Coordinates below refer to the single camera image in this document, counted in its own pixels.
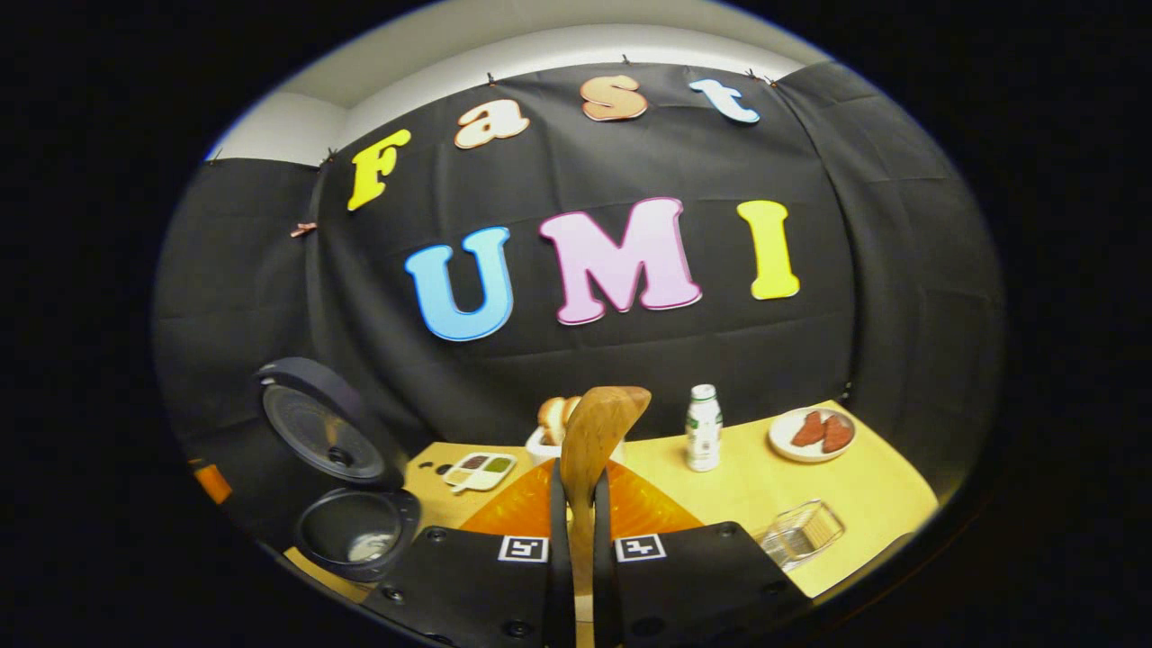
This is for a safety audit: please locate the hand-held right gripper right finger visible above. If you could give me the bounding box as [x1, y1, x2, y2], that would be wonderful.
[591, 459, 811, 648]

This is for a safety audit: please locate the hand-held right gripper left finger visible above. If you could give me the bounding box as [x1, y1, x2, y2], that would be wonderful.
[364, 457, 574, 648]

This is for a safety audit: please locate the dark lidded rice cooker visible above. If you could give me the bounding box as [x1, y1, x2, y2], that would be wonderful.
[256, 357, 422, 583]

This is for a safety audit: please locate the wooden spoon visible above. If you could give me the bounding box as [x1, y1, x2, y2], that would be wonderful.
[560, 386, 652, 648]

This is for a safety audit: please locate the wire chopstick holder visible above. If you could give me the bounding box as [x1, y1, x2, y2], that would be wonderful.
[756, 499, 845, 571]

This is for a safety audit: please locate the white toaster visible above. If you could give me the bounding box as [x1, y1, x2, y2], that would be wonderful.
[526, 423, 626, 469]

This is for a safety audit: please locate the white divided grain dish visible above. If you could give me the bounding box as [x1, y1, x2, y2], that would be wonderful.
[443, 452, 518, 493]

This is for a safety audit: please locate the white milk bottle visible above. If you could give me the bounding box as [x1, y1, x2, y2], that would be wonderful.
[686, 384, 724, 473]

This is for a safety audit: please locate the black backdrop cloth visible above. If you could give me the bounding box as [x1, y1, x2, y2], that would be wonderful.
[151, 61, 1006, 577]

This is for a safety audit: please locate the white plate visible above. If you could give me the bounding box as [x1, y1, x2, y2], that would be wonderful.
[768, 407, 856, 464]

